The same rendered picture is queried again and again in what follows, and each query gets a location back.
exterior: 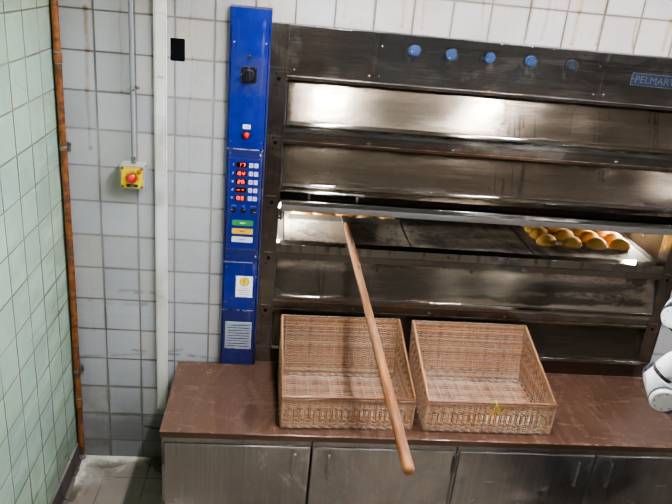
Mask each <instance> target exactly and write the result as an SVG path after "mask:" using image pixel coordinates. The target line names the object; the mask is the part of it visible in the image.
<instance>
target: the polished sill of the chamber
mask: <svg viewBox="0 0 672 504"><path fill-rule="evenodd" d="M355 248H356V251H357V255H358V257H373V258H390V259H408V260H425V261H442V262H460V263H477V264H495V265H512V266H529V267H547V268H564V269H582V270H599V271H616V272H634V273H651V274H663V270H664V266H663V265H662V264H661V263H659V262H655V261H639V260H622V259H605V258H588V257H571V256H554V255H537V254H521V253H504V252H487V251H470V250H453V249H436V248H419V247H403V246H386V245H369V244H355ZM276 252H286V253H303V254H321V255H338V256H350V252H349V248H348V244H347V243H335V242H318V241H302V240H285V239H277V245H276Z"/></svg>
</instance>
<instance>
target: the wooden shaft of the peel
mask: <svg viewBox="0 0 672 504"><path fill-rule="evenodd" d="M343 227H344V231H345V236H346V240H347V244H348V248H349V252H350V256H351V260H352V264H353V268H354V273H355V277H356V281H357V285H358V289H359V293H360V297H361V301H362V305H363V310H364V314H365V318H366V322H367V326H368V330H369V334H370V338H371V342H372V347H373V351H374V355H375V359H376V363H377V367H378V371H379V375H380V380H381V384H382V388H383V392H384V396H385V400H386V404H387V408H388V412H389V417H390V421H391V425H392V429H393V433H394V437H395V441H396V445H397V449H398V454H399V458H400V462H401V466H402V470H403V473H404V474H405V475H407V476H410V475H412V474H413V473H414V470H415V468H414V465H413V461H412V457H411V453H410V450H409V446H408V442H407V438H406V435H405V431H404V427H403V423H402V420H401V416H400V412H399V408H398V405H397V401H396V397H395V394H394V390H393V386H392V382H391V379H390V375H389V371H388V367H387V364H386V360H385V356H384V352H383V349H382V345H381V341H380V337H379V334H378V330H377V326H376V322H375V319H374V315H373V311H372V308H371V304H370V300H369V296H368V293H367V289H366V285H365V281H364V278H363V274H362V270H361V266H360V263H359V259H358V255H357V251H356V248H355V244H354V240H353V236H352V233H351V229H350V225H349V223H348V222H345V223H344V224H343Z"/></svg>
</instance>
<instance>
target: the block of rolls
mask: <svg viewBox="0 0 672 504"><path fill-rule="evenodd" d="M522 227H525V228H524V230H525V232H527V233H530V234H529V235H530V237H531V238H533V239H537V240H536V243H537V245H539V246H543V247H553V246H555V245H556V240H558V241H562V247H564V248H567V249H580V248H581V247H582V242H584V243H586V247H587V248H589V249H593V250H605V249H606V247H607V244H610V248H611V249H613V250H617V251H628V250H629V249H630V248H631V246H630V243H629V242H628V241H627V240H625V239H623V238H622V236H621V235H620V234H618V233H616V232H611V231H595V230H579V229H570V230H572V231H570V230H568V229H564V228H548V227H546V228H548V230H547V229H545V228H544V227H532V226H522ZM593 231H594V232H593ZM549 233H551V234H555V237H554V236H552V235H550V234H549ZM574 235H575V236H579V239H578V238H577V237H574ZM599 237H602V238H603V239H601V238H599Z"/></svg>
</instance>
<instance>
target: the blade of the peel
mask: <svg viewBox="0 0 672 504"><path fill-rule="evenodd" d="M288 219H303V220H320V221H337V222H341V216H334V214H333V216H329V215H313V213H312V214H296V213H292V211H288ZM349 221H350V222H354V223H371V224H388V225H399V224H400V219H399V218H396V219H380V218H375V217H374V218H363V217H355V215H354V217H349Z"/></svg>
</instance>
